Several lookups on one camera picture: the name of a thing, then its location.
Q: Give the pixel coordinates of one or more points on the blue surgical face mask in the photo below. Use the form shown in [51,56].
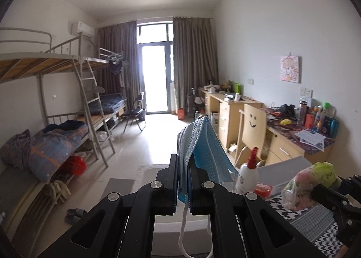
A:
[198,144]

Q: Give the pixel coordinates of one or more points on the white lotion pump bottle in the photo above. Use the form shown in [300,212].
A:
[248,174]

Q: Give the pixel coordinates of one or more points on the dark slippers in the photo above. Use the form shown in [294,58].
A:
[74,215]

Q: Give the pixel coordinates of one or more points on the blue plaid quilt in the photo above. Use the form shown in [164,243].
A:
[45,152]

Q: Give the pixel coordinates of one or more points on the orange small bin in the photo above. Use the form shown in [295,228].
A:
[181,114]

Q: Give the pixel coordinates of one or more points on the red snack packet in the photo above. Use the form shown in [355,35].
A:
[263,190]

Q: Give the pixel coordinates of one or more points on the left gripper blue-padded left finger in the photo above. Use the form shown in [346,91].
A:
[166,202]

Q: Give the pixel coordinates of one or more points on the red plastic bag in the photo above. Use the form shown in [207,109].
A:
[74,165]

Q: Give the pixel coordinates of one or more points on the cartoon wall picture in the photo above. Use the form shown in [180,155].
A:
[290,69]

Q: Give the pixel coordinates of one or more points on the glass balcony door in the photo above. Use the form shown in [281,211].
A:
[155,44]

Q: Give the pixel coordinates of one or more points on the wooden desk with drawers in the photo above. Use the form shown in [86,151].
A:
[280,145]

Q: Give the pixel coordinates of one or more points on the floral green cloth bag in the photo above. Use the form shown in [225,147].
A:
[296,195]

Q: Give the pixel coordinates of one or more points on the yellow object on desk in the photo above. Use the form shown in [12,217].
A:
[285,122]

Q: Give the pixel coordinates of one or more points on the white styrofoam box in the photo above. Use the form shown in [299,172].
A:
[167,231]

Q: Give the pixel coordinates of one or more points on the teal bottles on desk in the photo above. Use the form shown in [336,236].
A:
[330,127]

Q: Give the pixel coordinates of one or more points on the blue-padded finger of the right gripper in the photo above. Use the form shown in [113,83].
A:
[328,197]

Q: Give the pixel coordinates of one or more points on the white air conditioner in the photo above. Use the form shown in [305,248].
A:
[80,27]

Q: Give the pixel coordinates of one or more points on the left brown curtain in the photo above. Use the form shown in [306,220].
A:
[118,45]

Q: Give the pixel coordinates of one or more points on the right brown curtain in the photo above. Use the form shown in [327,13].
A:
[195,56]

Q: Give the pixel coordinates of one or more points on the brown curtain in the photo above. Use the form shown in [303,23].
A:
[118,45]
[195,56]

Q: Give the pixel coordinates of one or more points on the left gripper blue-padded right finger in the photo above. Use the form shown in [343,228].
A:
[203,194]

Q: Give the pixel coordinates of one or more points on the papers on desk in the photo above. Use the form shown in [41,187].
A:
[311,138]

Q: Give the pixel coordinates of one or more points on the black folding chair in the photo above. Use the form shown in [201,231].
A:
[132,115]

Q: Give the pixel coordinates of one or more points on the wooden smiley face chair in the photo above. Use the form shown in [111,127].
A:
[252,133]

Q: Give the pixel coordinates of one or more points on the metal bunk bed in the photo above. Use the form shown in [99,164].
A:
[44,83]

